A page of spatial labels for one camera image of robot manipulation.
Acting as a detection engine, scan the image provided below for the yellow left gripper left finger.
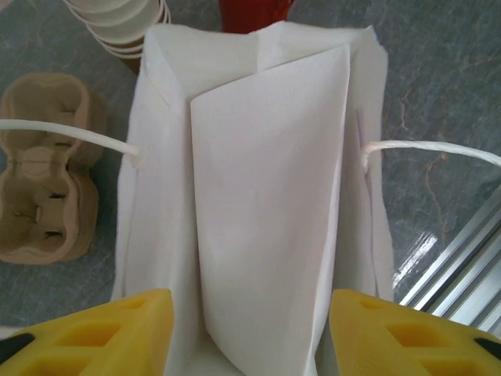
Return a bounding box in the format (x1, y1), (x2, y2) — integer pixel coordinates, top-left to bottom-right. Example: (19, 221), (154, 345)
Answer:
(0, 288), (177, 376)

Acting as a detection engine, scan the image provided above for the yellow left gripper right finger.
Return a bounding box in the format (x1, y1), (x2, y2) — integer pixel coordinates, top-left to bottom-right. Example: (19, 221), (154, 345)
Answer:
(328, 288), (501, 376)

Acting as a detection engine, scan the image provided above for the floral paper bag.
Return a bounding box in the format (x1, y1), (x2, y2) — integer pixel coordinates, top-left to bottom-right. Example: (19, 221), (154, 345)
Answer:
(0, 21), (501, 376)

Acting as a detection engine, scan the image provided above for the stack of pulp cup carriers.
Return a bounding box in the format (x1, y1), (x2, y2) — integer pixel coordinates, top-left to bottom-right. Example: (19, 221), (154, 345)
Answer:
(0, 72), (109, 265)

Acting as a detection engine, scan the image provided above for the red straw holder cup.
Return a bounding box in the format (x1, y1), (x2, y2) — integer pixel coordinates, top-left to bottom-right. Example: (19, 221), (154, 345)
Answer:
(217, 0), (297, 36)

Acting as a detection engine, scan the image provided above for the aluminium frame rail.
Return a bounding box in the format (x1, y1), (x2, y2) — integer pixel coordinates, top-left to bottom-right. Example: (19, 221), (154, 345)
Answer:
(391, 197), (501, 340)

